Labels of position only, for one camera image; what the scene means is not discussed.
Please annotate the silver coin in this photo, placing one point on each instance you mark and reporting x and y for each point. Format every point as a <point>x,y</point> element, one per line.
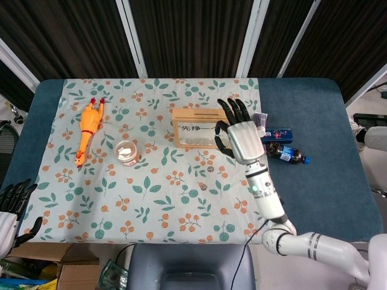
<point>210,168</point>
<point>202,186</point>

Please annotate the green printed plastic bag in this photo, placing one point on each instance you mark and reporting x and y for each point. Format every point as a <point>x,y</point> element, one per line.
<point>113,276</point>

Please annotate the white sneaker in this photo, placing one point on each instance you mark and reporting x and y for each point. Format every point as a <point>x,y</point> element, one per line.
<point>359,136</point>

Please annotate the purple tube white cap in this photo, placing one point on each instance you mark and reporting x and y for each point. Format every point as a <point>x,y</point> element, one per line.
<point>263,118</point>

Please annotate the wooden coin box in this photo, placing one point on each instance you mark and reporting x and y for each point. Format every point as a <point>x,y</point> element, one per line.
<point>187,116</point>

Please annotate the orange rubber chicken toy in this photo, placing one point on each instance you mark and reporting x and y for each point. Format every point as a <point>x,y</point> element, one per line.
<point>90,121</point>

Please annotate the floral leaf print tablecloth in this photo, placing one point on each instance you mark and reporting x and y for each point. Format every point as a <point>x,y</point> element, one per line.
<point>151,196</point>

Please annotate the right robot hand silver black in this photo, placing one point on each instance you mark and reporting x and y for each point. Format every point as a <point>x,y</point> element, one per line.
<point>245,139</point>

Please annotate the black flat device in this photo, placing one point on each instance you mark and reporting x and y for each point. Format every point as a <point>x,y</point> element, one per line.
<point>366,119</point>

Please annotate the chrome chair leg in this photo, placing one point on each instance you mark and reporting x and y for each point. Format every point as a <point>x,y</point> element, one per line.
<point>379,191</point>

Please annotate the brown cardboard box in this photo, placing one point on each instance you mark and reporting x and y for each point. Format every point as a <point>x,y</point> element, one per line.
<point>78,275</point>

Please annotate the yellow plastic bag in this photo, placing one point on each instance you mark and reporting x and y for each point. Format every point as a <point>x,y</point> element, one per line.
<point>46,272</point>

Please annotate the grey blue chair seat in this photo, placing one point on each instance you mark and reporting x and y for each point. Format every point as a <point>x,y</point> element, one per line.
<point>190,266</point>

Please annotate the dark ribbed partition panel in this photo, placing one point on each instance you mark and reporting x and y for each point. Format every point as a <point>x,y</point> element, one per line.
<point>12,87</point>
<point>341,45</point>
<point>66,36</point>
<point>193,36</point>
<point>272,39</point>

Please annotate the blue plastic bag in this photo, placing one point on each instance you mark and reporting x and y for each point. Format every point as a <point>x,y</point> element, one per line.
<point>18,285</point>

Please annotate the clear plastic jar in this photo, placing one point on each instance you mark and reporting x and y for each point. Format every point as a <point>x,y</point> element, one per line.
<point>125,151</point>

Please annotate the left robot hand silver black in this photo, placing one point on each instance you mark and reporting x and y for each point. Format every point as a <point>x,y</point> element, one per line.
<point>7,229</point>

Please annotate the chair base with casters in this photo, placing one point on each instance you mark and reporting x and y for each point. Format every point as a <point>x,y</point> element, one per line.
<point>18,119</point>

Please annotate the black mesh office chair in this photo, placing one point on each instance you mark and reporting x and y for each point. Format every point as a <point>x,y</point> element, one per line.
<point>7,145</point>

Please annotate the blue rectangular carton box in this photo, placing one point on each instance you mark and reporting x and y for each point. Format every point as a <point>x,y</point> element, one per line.
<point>281,134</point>

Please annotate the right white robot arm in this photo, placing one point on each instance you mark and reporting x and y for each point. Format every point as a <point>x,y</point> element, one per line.
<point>266,196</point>

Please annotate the cola bottle blue label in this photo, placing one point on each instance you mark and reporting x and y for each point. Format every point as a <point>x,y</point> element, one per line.
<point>285,152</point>

